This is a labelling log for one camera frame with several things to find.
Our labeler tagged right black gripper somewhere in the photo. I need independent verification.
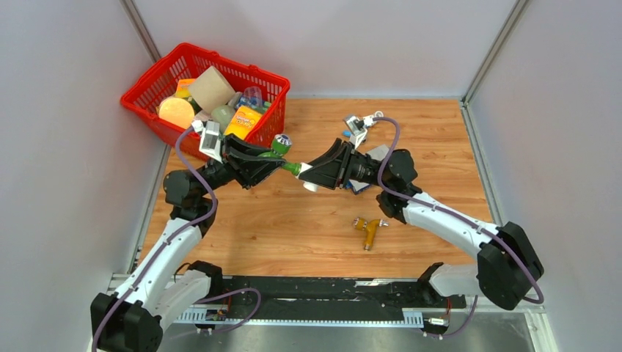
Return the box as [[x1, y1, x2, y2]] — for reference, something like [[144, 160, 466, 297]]
[[299, 137, 392, 189]]

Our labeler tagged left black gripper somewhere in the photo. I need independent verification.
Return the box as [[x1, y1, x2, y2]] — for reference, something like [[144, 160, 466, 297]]
[[196, 133, 285, 198]]

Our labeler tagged green water faucet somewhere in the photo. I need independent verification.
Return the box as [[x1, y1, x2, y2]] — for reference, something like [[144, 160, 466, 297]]
[[260, 133, 301, 177]]

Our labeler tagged white pipe elbow fitting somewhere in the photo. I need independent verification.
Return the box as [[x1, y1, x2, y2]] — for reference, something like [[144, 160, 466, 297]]
[[296, 162, 319, 192]]

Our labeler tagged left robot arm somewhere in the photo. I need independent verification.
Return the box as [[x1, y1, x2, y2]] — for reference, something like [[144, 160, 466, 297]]
[[90, 133, 292, 351]]

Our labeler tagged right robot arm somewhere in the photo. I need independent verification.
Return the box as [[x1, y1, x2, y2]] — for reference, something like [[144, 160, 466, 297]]
[[297, 139, 544, 310]]

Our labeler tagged blue faucet with white fitting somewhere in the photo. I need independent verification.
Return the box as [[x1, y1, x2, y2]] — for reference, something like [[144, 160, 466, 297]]
[[343, 111, 384, 136]]

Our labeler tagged yellow orange snack packet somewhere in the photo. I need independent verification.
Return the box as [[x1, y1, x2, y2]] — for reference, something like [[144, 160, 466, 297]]
[[224, 106, 263, 140]]

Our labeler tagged razor blister pack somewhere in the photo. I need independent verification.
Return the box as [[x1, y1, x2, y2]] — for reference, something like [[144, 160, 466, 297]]
[[346, 144, 389, 195]]

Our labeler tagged pale green soap bar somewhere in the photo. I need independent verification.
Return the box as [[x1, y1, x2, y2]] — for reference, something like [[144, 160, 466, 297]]
[[211, 105, 236, 133]]

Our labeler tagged yellow brass faucet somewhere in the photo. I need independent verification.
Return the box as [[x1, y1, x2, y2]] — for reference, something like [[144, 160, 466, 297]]
[[353, 217, 389, 251]]

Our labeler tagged pink wrapped soap bar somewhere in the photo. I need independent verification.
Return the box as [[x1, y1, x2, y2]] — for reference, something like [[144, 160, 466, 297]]
[[194, 110, 211, 122]]

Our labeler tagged brown cardboard box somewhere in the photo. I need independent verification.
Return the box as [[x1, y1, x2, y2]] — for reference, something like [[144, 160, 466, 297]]
[[189, 66, 236, 112]]

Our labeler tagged red plastic shopping basket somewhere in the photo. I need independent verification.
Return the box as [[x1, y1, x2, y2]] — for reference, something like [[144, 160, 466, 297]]
[[120, 43, 290, 147]]

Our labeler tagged orange round sponge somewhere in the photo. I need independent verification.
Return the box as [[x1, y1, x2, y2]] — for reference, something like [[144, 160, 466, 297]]
[[157, 97, 195, 130]]

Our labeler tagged orange packet in basket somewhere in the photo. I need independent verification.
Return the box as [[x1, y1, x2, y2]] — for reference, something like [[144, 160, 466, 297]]
[[174, 78, 195, 99]]

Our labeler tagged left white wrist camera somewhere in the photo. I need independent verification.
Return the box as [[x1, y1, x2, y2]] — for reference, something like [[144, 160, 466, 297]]
[[199, 120, 222, 163]]

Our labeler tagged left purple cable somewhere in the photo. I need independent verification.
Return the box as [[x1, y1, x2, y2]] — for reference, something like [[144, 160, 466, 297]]
[[91, 120, 262, 352]]

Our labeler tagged purple cable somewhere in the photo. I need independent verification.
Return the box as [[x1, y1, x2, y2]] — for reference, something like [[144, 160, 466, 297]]
[[91, 120, 262, 352], [371, 116, 545, 340]]

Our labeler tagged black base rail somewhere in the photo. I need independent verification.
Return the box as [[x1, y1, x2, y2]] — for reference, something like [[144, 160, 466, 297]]
[[210, 276, 467, 321]]

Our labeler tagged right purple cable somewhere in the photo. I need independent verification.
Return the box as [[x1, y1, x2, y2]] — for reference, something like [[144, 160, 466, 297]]
[[371, 116, 545, 340]]

